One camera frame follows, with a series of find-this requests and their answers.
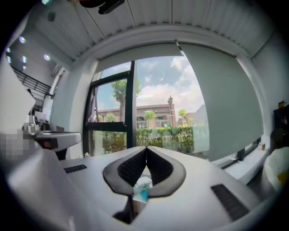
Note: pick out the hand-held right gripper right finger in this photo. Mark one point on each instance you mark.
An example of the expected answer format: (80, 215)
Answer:
(203, 203)

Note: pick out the black cabinet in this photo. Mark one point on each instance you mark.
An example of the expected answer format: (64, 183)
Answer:
(281, 117)

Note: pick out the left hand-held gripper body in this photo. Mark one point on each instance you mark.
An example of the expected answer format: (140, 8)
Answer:
(34, 126)

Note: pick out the grey white egg cushion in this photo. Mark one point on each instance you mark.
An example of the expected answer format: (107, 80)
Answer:
(273, 167)

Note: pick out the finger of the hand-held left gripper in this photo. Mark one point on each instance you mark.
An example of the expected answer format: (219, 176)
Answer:
(67, 137)

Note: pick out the round ceiling sensor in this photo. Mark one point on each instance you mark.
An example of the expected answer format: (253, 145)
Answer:
(51, 17)

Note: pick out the grey roller blind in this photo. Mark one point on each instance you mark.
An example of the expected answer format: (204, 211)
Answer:
(225, 101)
(140, 53)

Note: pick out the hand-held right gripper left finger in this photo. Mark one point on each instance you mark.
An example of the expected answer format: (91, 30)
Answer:
(90, 187)

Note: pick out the black metal railing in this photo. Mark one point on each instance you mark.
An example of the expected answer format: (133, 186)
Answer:
(48, 88)

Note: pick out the row of ceiling lights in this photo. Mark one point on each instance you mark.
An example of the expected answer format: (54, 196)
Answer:
(21, 40)

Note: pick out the green waste bin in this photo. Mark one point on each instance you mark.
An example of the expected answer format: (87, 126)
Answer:
(142, 194)

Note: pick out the black window latch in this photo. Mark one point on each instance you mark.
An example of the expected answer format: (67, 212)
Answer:
(240, 154)

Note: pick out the black window frame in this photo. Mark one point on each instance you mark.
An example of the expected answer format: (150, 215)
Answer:
(129, 101)

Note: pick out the small red trinket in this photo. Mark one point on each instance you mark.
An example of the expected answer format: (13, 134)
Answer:
(263, 146)

